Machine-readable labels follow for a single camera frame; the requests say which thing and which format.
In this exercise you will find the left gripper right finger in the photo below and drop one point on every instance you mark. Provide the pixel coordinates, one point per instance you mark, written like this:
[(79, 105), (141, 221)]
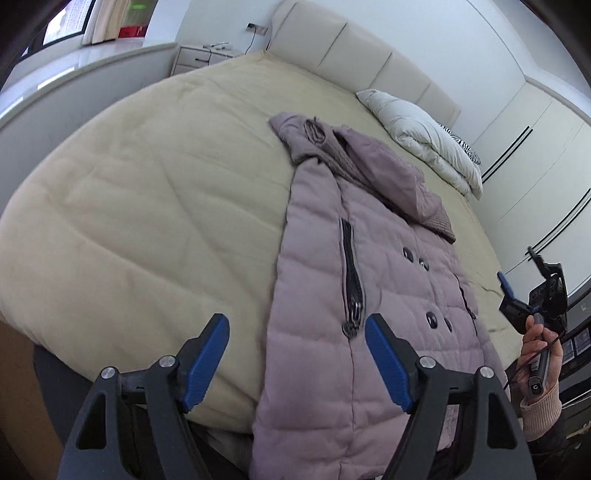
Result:
[(488, 443)]

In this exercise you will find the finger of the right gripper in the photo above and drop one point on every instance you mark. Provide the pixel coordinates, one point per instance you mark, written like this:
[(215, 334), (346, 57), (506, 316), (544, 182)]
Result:
[(505, 286)]

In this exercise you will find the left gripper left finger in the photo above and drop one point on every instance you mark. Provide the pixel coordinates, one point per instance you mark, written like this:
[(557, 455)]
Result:
[(132, 425)]

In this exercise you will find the beige knit sleeve forearm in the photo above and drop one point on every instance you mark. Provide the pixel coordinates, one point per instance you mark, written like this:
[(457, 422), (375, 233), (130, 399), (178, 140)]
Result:
[(540, 415)]

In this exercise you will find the person's right hand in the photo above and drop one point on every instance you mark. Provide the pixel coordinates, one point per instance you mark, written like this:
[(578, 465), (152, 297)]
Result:
[(538, 340)]

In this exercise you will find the white built-in wardrobe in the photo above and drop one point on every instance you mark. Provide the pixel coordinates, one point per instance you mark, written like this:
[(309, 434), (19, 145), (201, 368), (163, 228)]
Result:
[(535, 160)]

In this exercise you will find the zebra print pillow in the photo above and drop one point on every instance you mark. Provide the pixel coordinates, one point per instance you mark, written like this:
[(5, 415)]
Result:
[(470, 152)]

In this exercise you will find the folded white duvet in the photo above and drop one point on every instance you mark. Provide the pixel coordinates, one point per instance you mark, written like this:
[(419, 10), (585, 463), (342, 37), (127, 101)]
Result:
[(421, 135)]

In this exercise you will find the bed with beige cover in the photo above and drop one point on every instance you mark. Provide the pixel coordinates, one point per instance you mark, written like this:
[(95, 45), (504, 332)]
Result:
[(170, 206)]

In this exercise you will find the beige padded headboard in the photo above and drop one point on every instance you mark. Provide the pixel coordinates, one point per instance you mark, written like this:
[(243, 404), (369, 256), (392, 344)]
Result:
[(342, 52)]

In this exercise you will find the white window sill bench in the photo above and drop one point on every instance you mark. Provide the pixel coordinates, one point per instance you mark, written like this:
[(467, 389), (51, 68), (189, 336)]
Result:
[(42, 109)]

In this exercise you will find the white bedside table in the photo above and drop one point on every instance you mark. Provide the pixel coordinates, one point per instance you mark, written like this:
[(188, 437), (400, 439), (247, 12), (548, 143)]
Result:
[(189, 58)]

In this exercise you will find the red storage box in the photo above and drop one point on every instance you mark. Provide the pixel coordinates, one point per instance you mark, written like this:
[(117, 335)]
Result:
[(133, 31)]

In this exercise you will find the beige curtain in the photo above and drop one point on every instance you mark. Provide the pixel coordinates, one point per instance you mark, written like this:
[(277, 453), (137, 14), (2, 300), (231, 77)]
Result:
[(105, 21)]

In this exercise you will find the black framed window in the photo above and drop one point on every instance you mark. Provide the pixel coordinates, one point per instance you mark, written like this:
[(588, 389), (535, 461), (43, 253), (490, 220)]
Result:
[(71, 21)]

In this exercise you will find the wall socket with plug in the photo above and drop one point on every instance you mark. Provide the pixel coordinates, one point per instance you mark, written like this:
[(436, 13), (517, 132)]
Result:
[(257, 29)]

